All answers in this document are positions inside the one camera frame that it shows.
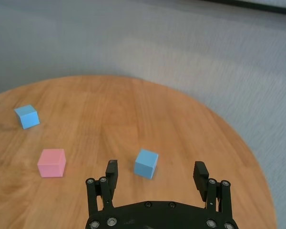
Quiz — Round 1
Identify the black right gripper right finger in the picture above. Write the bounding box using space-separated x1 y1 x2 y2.
193 161 233 213

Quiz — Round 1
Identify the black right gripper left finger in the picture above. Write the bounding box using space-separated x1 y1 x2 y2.
85 159 119 215

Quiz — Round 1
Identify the pink cube block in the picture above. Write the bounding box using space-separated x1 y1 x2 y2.
37 148 67 178

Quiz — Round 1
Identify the blue cube block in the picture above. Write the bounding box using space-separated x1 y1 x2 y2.
134 148 159 179
13 104 41 130

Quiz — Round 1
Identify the black wall rail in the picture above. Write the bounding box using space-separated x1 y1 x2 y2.
200 0 286 17

